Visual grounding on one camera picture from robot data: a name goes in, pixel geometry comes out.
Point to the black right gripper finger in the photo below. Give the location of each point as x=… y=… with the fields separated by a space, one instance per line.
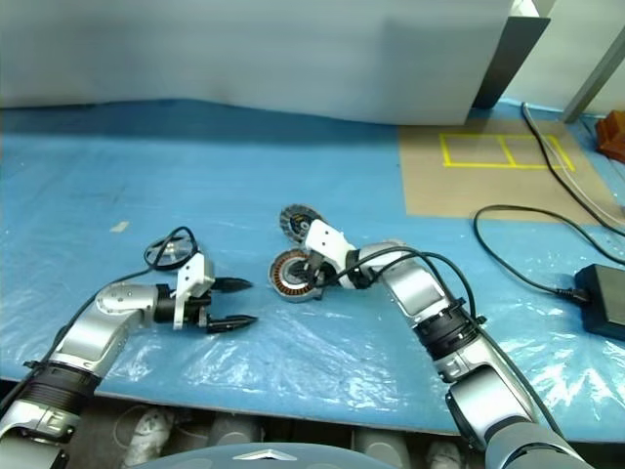
x=320 y=289
x=308 y=269

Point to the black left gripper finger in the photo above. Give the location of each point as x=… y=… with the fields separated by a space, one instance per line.
x=232 y=284
x=232 y=323

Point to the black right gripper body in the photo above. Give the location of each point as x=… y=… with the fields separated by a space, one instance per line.
x=323 y=273

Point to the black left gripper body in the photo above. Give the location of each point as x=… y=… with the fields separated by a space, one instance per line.
x=197 y=312

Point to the copper wound motor stator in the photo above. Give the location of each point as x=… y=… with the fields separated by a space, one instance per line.
x=280 y=276

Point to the silver toothed gear rotor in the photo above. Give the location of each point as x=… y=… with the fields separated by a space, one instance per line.
x=295 y=222

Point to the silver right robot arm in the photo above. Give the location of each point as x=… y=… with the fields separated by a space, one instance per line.
x=415 y=288

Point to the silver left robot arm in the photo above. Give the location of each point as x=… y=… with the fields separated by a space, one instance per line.
x=112 y=312

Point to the blue plastic table sheet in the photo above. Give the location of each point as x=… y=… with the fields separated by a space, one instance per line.
x=317 y=342

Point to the grey rounded shape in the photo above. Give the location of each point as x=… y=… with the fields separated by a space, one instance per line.
x=234 y=432
x=381 y=445

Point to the small beige tape piece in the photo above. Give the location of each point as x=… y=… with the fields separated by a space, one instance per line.
x=120 y=226

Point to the white foot-shaped object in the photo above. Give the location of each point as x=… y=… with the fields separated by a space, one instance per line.
x=146 y=435
x=444 y=456

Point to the grey dome with silver emblem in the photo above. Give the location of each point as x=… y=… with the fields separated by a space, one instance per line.
x=220 y=459

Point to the brown cardboard sheet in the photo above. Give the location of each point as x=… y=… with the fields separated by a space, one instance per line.
x=434 y=190

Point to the white backdrop panel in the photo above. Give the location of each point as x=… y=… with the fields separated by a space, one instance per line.
x=244 y=49

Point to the black power adapter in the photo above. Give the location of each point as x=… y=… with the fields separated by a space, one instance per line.
x=603 y=298

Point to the black upright panel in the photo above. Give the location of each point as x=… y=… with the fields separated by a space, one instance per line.
x=512 y=58

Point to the reddish brown block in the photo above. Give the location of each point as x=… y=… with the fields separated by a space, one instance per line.
x=610 y=139

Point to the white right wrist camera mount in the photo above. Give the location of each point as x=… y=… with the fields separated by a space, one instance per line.
x=324 y=239

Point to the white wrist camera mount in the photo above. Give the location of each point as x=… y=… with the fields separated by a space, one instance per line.
x=324 y=239
x=195 y=273

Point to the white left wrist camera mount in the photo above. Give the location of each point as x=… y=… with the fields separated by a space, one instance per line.
x=195 y=273

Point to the aluminium profile post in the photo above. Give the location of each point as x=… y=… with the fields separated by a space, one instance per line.
x=593 y=73

